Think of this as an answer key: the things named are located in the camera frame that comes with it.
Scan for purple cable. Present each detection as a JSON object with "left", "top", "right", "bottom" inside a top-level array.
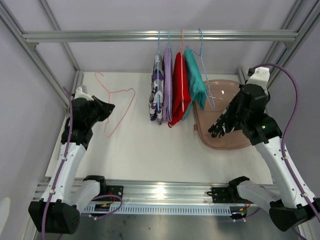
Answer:
[
  {"left": 37, "top": 86, "right": 123, "bottom": 240},
  {"left": 217, "top": 63, "right": 320, "bottom": 223}
]

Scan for purple camouflage trousers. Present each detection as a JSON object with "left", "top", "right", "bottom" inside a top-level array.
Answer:
[{"left": 148, "top": 54, "right": 164, "bottom": 125}]

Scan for aluminium hanging rail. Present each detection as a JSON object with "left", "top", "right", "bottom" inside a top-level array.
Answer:
[{"left": 22, "top": 29, "right": 299, "bottom": 43}]

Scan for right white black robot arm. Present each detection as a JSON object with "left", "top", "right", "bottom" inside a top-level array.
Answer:
[{"left": 224, "top": 83, "right": 320, "bottom": 232}]

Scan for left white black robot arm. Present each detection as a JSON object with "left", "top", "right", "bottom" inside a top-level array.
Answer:
[{"left": 28, "top": 96, "right": 115, "bottom": 235}]

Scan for pale blue wire hanger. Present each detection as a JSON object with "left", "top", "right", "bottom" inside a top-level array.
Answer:
[{"left": 186, "top": 28, "right": 216, "bottom": 110}]

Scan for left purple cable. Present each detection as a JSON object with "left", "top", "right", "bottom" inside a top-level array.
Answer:
[{"left": 37, "top": 86, "right": 123, "bottom": 240}]

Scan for black white patterned trousers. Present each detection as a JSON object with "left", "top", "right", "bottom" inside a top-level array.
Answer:
[{"left": 208, "top": 106, "right": 241, "bottom": 138}]

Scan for slotted grey cable duct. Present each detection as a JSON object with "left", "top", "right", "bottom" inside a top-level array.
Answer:
[{"left": 83, "top": 203, "right": 232, "bottom": 216}]

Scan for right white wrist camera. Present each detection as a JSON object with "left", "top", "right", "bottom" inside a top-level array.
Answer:
[{"left": 245, "top": 66, "right": 270, "bottom": 90}]

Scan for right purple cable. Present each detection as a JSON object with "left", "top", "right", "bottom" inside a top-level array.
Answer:
[{"left": 217, "top": 63, "right": 320, "bottom": 223}]

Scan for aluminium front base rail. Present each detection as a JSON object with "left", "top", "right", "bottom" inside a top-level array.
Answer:
[{"left": 32, "top": 178, "right": 276, "bottom": 204}]

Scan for black mounting plate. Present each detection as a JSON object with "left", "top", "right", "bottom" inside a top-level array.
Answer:
[
  {"left": 205, "top": 187, "right": 243, "bottom": 204},
  {"left": 99, "top": 185, "right": 124, "bottom": 202}
]

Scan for red trousers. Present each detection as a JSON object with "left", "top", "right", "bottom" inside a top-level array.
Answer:
[{"left": 168, "top": 52, "right": 191, "bottom": 128}]

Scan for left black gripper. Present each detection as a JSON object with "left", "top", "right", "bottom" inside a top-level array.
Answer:
[{"left": 85, "top": 95, "right": 115, "bottom": 127}]

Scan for lilac trousers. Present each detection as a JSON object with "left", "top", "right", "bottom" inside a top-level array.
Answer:
[{"left": 161, "top": 46, "right": 174, "bottom": 123}]

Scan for light blue wire hanger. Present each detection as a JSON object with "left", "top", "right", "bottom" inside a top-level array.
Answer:
[{"left": 154, "top": 30, "right": 161, "bottom": 111}]

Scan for teal trousers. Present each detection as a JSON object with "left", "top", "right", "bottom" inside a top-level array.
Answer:
[{"left": 184, "top": 48, "right": 208, "bottom": 110}]

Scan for translucent brown plastic basin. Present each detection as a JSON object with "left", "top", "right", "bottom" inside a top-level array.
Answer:
[{"left": 193, "top": 79, "right": 251, "bottom": 150}]

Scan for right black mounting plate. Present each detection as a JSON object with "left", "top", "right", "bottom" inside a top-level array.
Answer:
[{"left": 205, "top": 187, "right": 243, "bottom": 204}]

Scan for salmon pink wire hanger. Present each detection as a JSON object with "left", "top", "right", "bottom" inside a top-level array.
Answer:
[{"left": 180, "top": 28, "right": 185, "bottom": 114}]

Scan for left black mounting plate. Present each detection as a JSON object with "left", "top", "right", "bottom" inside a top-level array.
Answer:
[{"left": 99, "top": 185, "right": 124, "bottom": 202}]

